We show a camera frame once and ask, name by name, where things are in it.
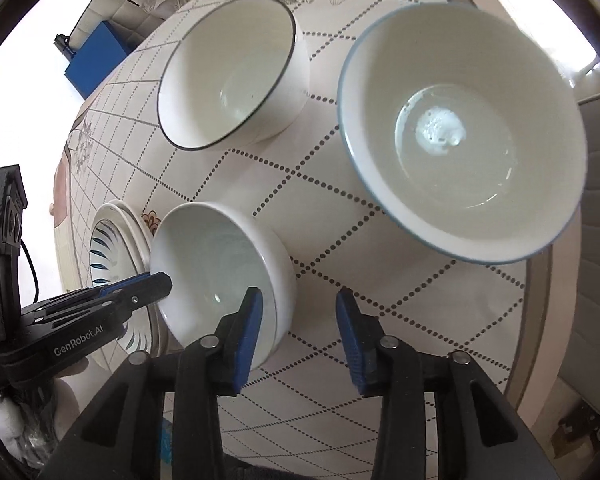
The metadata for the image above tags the blue folded mat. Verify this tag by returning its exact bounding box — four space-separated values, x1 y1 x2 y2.
65 22 131 100

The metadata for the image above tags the blue leaf pattern plate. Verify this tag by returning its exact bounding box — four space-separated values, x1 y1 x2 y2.
90 218 155 354

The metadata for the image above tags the folded cream chair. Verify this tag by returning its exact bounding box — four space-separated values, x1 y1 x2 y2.
54 0 164 61

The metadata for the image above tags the black rimmed white bowl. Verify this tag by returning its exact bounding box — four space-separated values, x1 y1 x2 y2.
157 0 310 152

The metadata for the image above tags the polka dot white bowl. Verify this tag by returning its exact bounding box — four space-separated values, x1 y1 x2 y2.
337 3 588 264

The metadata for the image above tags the pink floral white plate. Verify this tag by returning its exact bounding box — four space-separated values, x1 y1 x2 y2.
88 200 168 356

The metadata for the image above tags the grey cushioned chair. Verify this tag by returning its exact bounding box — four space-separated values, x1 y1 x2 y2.
560 95 600 414

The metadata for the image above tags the plain white small bowl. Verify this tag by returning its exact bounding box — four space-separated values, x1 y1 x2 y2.
150 202 297 370

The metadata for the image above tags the white lower plate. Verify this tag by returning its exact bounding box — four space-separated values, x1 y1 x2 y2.
108 200 154 266

